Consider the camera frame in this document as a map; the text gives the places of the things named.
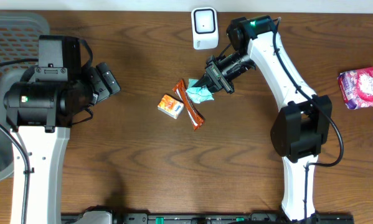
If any teal snack packet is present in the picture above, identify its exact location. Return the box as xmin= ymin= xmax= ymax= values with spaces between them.
xmin=186 ymin=78 xmax=214 ymax=104

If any orange brown snack bar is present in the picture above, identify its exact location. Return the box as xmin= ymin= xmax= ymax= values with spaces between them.
xmin=172 ymin=80 xmax=204 ymax=131

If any small orange box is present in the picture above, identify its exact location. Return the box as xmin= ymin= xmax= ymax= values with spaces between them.
xmin=158 ymin=95 xmax=184 ymax=119

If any purple pink liner pack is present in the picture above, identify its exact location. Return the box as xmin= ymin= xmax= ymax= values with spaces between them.
xmin=338 ymin=67 xmax=373 ymax=110

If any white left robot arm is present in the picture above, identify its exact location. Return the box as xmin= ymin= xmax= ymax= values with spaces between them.
xmin=3 ymin=35 xmax=121 ymax=223

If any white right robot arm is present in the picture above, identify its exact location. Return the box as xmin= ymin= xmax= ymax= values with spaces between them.
xmin=193 ymin=16 xmax=333 ymax=223

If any white barcode scanner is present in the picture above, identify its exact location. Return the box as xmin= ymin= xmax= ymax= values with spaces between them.
xmin=191 ymin=7 xmax=219 ymax=50

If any black plastic mesh basket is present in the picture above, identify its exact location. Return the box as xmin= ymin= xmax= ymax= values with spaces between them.
xmin=0 ymin=12 xmax=50 ymax=181

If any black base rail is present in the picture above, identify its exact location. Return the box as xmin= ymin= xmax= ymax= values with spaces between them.
xmin=61 ymin=212 xmax=356 ymax=224

